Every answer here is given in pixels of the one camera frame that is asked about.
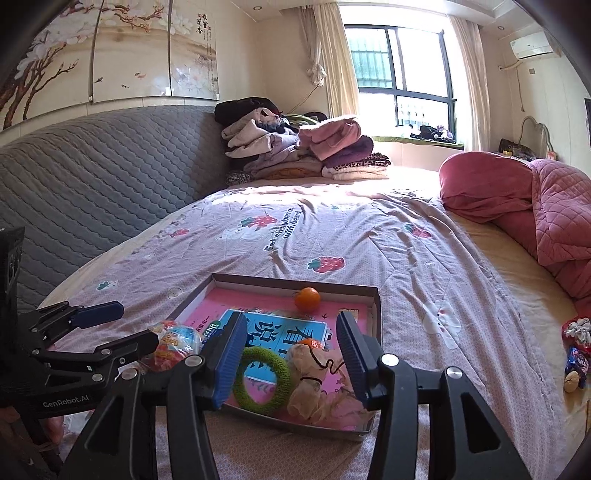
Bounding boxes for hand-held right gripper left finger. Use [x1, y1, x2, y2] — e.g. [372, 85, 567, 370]
[58, 311, 250, 480]

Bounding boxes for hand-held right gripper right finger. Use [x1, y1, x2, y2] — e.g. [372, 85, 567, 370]
[335, 310, 532, 480]

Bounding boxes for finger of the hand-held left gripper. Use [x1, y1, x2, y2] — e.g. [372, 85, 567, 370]
[28, 300, 125, 341]
[33, 329, 160, 387]

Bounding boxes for green fuzzy ring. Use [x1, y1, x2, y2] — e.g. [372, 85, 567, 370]
[232, 346, 293, 412]

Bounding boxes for red toy egg packet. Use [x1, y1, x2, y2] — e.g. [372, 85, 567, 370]
[139, 320, 204, 374]

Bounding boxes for beige fabric drawstring pouch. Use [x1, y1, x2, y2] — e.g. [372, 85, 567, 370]
[286, 339, 370, 425]

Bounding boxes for shallow cardboard box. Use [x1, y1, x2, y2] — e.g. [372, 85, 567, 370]
[166, 273, 383, 443]

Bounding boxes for person's left hand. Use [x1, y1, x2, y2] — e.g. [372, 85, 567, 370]
[44, 414, 66, 445]

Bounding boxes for pink and blue book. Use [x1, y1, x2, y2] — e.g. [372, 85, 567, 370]
[182, 288, 375, 432]

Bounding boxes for pink strawberry printed bedsheet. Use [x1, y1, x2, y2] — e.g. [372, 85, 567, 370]
[39, 171, 573, 480]

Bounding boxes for grey quilted headboard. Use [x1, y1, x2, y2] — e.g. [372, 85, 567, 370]
[0, 105, 232, 319]

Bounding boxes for pink pillow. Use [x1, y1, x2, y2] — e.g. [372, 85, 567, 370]
[438, 151, 546, 259]

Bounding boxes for pile of folded clothes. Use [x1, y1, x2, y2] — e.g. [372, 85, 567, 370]
[215, 96, 392, 186]

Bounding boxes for green window seat mat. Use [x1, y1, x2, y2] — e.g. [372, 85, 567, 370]
[372, 135, 465, 151]

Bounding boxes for blue wrapped candy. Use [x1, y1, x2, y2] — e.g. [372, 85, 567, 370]
[566, 346, 589, 377]

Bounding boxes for dark clothes on windowsill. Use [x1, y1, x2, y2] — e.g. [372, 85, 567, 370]
[409, 124, 455, 141]

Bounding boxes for pink quilted blanket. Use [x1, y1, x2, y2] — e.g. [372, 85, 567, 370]
[531, 159, 591, 301]

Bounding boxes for dark patterned bag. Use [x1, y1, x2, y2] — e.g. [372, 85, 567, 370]
[499, 138, 536, 161]

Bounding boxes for cream curtain with tied knot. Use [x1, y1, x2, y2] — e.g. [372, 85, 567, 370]
[298, 4, 361, 125]

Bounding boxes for window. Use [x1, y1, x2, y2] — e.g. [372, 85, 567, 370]
[344, 24, 458, 141]

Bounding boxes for white air conditioner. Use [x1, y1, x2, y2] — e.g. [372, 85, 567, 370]
[510, 31, 555, 60]

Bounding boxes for floral painted wall panel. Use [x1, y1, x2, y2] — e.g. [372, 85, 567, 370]
[0, 0, 220, 132]

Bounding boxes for white heart-shaped frame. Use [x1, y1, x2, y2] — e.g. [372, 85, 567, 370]
[519, 115, 555, 160]

